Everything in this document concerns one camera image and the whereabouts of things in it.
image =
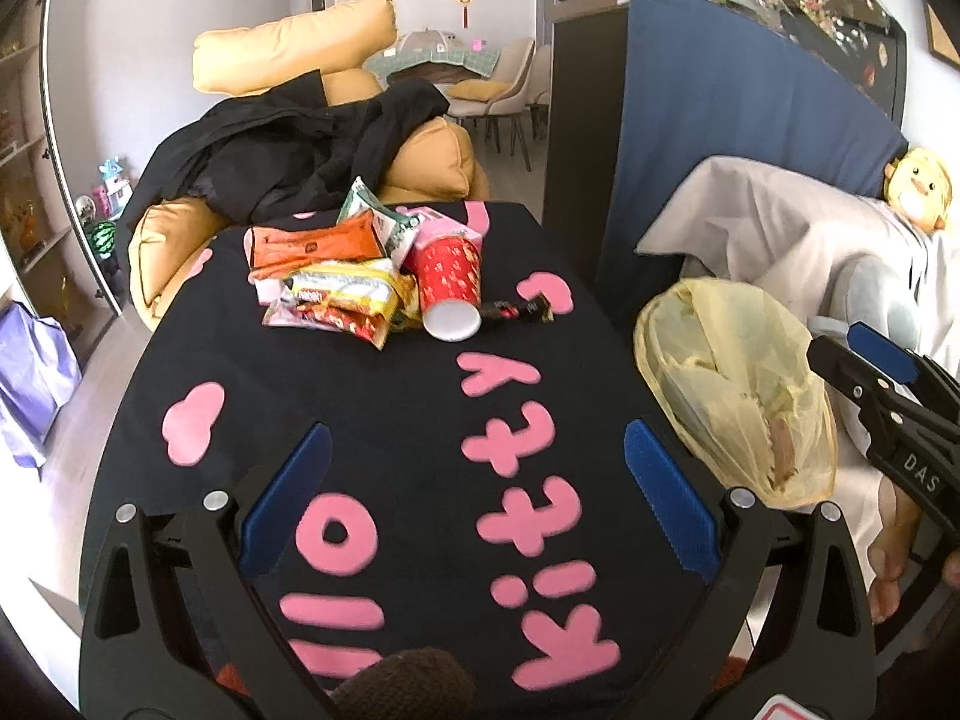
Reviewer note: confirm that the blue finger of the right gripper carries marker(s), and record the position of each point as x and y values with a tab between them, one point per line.
885	350
856	379

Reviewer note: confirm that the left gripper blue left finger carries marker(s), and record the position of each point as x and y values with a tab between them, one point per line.
279	497

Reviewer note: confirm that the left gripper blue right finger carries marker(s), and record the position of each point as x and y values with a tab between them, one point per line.
683	517

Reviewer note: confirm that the yellow snack bag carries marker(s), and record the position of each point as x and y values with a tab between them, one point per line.
372	288

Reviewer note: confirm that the orange snack wrapper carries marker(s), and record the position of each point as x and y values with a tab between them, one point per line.
274	249

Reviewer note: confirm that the black coffee stick sachet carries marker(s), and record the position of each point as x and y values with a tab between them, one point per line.
535	310

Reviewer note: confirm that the red paper cup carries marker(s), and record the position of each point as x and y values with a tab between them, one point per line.
447	270

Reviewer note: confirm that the green white snack packet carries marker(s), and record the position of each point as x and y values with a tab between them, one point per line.
395	230

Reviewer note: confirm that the red noodle snack packet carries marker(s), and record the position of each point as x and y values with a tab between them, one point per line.
373	329

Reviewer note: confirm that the yellow bag lined trash bin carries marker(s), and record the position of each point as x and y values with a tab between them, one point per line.
728	366

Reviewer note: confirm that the person's right hand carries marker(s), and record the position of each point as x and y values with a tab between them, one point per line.
890	552

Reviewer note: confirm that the yellow duck plush toy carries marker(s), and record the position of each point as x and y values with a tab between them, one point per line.
918	188

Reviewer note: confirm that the black pink Kitty table cloth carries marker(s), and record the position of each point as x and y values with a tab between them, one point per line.
478	498

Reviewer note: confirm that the beige blanket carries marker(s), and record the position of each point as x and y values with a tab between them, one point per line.
788	234

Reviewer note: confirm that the purple plastic bag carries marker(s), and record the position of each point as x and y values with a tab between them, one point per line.
39	373

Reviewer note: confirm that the pink tissue box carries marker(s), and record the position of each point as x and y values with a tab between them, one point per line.
435	225

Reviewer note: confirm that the wooden display shelf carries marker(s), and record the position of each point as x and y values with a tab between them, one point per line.
47	262

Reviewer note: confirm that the toy figures on floor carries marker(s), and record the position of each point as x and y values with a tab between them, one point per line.
100	208

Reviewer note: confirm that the blue fabric partition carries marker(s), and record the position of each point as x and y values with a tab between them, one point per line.
702	81

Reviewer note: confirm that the black jacket on sofa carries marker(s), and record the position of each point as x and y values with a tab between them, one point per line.
285	151

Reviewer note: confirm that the black cabinet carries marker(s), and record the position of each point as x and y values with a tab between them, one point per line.
587	83

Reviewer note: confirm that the orange leather sofa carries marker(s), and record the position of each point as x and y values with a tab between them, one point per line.
436	164

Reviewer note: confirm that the dining table with cover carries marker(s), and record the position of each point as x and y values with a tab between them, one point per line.
439	57

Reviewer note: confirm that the beige dining chair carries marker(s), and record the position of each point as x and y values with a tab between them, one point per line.
502	97

